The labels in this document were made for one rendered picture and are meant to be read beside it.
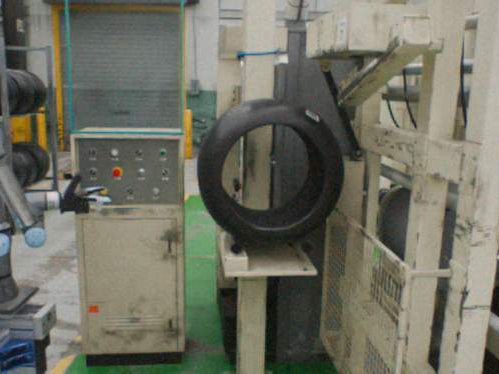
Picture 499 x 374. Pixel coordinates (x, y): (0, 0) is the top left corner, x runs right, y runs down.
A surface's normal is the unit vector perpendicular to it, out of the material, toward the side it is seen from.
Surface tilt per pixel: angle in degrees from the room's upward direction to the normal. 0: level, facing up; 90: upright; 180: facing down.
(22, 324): 90
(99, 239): 90
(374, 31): 90
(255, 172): 90
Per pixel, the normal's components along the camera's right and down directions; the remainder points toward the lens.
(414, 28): 0.11, -0.10
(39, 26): -0.04, 0.21
